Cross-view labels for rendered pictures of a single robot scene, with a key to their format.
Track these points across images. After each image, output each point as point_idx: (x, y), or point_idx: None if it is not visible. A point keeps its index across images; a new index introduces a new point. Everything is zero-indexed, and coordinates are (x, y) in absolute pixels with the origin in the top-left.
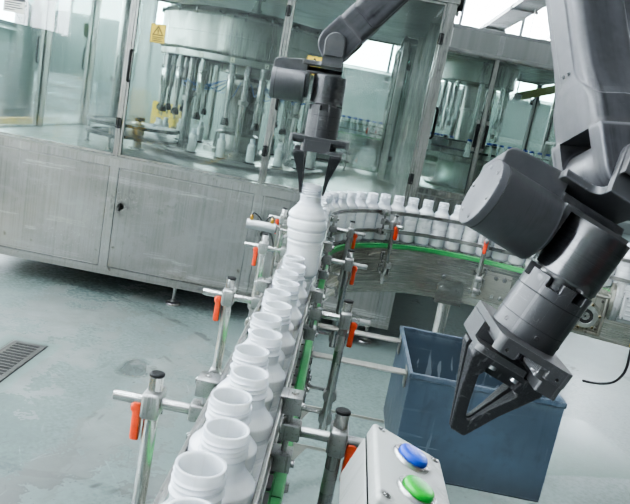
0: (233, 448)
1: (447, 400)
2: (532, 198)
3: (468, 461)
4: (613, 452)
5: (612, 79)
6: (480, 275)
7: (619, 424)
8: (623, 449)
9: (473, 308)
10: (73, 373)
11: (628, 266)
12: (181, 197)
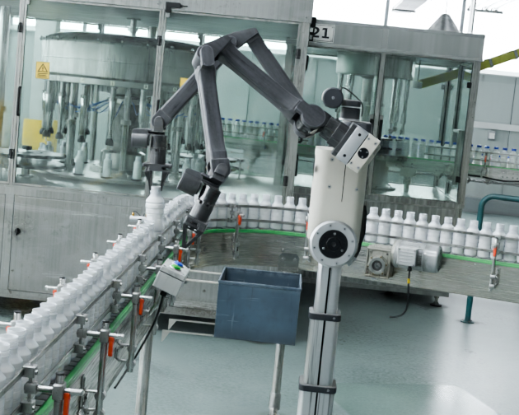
0: (120, 251)
1: (239, 293)
2: (191, 180)
3: (254, 326)
4: (474, 403)
5: (216, 146)
6: (307, 246)
7: (493, 387)
8: (485, 402)
9: (385, 310)
10: None
11: (409, 228)
12: (74, 216)
